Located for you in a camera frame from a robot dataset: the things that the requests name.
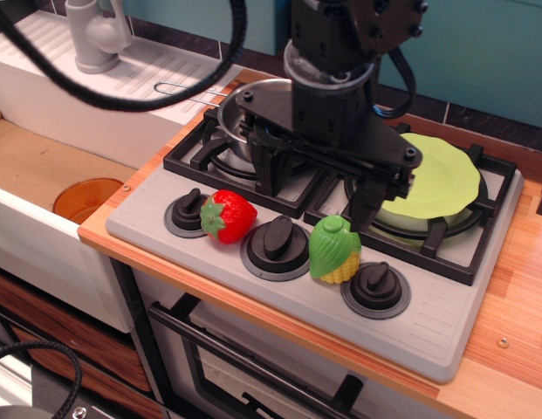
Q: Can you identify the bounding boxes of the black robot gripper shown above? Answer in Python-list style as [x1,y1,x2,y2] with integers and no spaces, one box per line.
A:
[237,79,422,232]

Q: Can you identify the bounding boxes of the green yellow toy corncob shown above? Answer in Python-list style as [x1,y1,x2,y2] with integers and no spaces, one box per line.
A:
[309,215,361,284]

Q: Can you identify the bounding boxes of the red toy strawberry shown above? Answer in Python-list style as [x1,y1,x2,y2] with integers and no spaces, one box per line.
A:
[200,189,257,244]

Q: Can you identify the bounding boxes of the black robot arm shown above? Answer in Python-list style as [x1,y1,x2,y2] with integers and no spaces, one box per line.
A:
[237,1,429,232]

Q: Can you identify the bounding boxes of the black middle stove knob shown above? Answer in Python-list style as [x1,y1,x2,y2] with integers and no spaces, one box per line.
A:
[241,215,310,282]

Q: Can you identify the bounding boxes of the black stove knob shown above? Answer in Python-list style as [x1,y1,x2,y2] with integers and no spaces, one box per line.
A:
[241,215,310,282]
[340,262,411,320]
[163,188,209,239]

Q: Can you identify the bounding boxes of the stainless steel pan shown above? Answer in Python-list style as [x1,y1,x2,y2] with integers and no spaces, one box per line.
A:
[153,78,298,172]

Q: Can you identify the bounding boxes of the light green plate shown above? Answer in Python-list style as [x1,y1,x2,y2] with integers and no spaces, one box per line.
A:
[379,133,481,221]

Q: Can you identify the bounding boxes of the black right stove knob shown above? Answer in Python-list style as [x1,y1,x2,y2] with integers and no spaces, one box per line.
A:
[340,262,411,320]

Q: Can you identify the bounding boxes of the black left stove knob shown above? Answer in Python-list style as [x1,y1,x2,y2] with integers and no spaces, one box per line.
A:
[163,188,209,239]

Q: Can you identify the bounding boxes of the grey toy stove top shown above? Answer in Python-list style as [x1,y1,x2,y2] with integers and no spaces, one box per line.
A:
[106,163,524,382]

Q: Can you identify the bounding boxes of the black left burner grate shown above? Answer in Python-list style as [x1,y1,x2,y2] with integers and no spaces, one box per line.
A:
[163,109,331,218]

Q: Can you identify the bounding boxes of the black burner grate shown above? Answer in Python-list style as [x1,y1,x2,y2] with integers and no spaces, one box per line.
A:
[163,109,331,218]
[303,121,518,287]

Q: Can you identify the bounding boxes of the black right burner grate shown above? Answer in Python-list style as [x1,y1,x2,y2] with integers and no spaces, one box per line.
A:
[303,121,518,287]

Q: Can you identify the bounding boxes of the teal cabinet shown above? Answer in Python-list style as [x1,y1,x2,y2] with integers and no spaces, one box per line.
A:
[123,0,542,127]

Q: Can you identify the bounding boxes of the grey toy faucet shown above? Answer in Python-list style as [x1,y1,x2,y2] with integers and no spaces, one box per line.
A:
[65,0,132,74]

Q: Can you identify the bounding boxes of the white toy sink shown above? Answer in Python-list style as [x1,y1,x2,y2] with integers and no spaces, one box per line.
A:
[0,34,218,333]

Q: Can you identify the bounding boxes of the wooden drawer fronts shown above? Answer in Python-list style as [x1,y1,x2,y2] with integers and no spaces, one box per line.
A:
[0,269,165,418]

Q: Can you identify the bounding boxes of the black braided cable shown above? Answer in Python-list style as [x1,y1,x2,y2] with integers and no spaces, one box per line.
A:
[0,0,247,113]

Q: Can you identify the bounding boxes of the oven door with black handle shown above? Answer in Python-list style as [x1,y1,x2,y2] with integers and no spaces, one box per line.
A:
[148,294,440,418]

